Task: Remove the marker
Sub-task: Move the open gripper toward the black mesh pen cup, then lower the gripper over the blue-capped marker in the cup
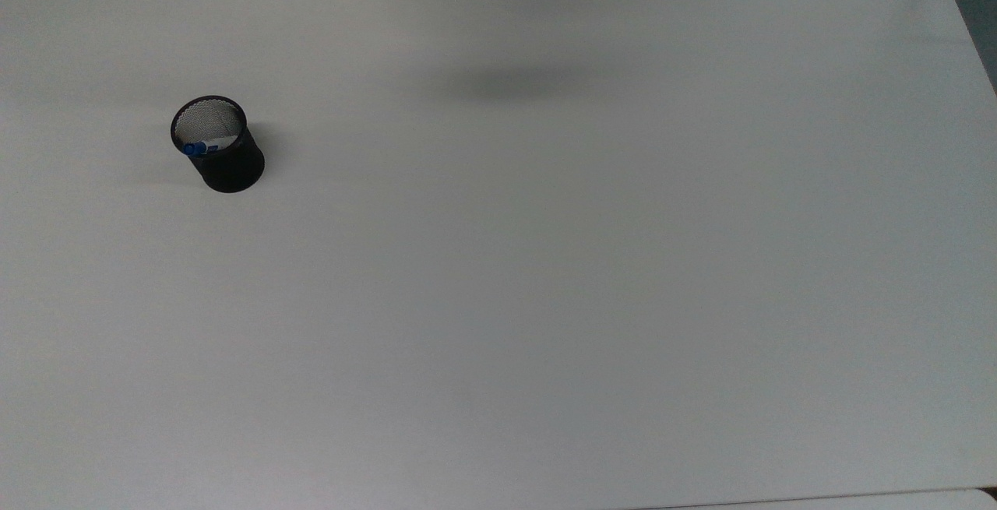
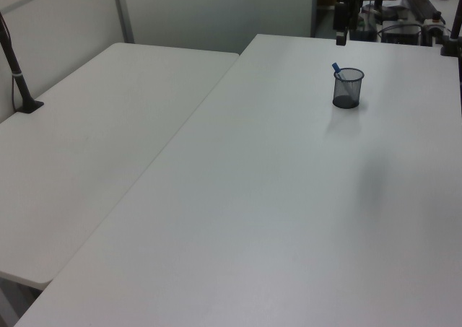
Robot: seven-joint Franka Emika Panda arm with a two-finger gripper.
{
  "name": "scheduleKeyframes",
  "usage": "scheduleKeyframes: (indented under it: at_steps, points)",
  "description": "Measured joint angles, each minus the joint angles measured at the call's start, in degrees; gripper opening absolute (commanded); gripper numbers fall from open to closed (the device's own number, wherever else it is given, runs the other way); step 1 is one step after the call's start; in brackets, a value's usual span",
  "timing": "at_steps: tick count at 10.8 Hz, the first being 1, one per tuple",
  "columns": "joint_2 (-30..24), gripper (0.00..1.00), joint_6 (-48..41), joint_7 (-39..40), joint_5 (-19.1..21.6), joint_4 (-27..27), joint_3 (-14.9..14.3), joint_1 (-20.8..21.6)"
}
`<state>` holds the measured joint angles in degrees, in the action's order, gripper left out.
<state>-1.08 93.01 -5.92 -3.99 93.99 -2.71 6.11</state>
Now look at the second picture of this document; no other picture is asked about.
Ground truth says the black clamped camera pole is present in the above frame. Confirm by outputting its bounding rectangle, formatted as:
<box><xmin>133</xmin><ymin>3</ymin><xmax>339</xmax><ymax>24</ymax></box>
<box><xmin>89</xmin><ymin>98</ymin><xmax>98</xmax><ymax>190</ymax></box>
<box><xmin>439</xmin><ymin>1</ymin><xmax>462</xmax><ymax>58</ymax></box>

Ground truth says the dark equipment box with cables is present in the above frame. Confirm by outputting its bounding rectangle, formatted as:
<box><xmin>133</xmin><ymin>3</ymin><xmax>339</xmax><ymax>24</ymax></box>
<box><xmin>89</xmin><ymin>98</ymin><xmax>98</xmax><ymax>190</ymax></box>
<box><xmin>349</xmin><ymin>9</ymin><xmax>378</xmax><ymax>41</ymax></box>

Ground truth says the black mesh pen cup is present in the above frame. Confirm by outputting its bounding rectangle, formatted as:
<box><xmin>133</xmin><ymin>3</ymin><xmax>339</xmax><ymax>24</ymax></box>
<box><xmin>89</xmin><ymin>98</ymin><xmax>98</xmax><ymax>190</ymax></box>
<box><xmin>332</xmin><ymin>67</ymin><xmax>365</xmax><ymax>109</ymax></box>

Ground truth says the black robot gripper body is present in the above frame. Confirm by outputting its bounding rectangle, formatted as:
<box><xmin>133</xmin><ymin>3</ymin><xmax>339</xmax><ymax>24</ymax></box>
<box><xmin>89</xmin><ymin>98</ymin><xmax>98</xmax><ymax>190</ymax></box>
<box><xmin>333</xmin><ymin>0</ymin><xmax>363</xmax><ymax>32</ymax></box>

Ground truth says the black camera pole with base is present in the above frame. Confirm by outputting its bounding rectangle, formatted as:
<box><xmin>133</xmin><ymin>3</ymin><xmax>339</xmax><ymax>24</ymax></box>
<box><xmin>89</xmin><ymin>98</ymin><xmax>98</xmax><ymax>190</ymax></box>
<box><xmin>0</xmin><ymin>11</ymin><xmax>45</xmax><ymax>115</ymax></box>

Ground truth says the black robot control box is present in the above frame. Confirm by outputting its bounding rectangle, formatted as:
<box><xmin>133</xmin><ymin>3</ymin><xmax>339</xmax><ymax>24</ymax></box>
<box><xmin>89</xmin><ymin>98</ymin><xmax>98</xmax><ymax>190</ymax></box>
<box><xmin>379</xmin><ymin>19</ymin><xmax>424</xmax><ymax>45</ymax></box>

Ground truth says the black computer keyboard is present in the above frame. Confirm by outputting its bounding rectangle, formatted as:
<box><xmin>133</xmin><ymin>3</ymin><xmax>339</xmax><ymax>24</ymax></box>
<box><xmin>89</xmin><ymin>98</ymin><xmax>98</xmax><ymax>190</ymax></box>
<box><xmin>404</xmin><ymin>0</ymin><xmax>440</xmax><ymax>22</ymax></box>

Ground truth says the grey metal partition post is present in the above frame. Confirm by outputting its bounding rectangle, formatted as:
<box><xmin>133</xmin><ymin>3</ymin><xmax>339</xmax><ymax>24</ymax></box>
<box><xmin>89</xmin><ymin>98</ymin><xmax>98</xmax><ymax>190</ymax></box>
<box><xmin>110</xmin><ymin>0</ymin><xmax>136</xmax><ymax>45</ymax></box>

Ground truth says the blue and white marker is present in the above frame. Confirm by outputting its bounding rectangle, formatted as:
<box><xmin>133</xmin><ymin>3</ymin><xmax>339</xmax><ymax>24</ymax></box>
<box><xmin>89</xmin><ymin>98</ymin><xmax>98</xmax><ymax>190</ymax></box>
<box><xmin>331</xmin><ymin>61</ymin><xmax>352</xmax><ymax>97</ymax></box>

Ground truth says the black cable along pole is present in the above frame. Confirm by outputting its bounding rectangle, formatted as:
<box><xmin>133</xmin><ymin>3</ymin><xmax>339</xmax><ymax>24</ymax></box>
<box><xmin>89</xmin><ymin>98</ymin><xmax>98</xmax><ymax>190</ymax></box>
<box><xmin>0</xmin><ymin>14</ymin><xmax>19</xmax><ymax>112</ymax></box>

